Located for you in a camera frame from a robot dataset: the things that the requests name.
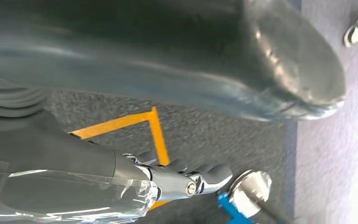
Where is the yellow floor tape rectangle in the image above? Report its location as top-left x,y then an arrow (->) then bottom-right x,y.
69,106 -> 172,211

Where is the chrome stanchion with round base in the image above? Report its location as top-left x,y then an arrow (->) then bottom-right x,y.
228,169 -> 292,224

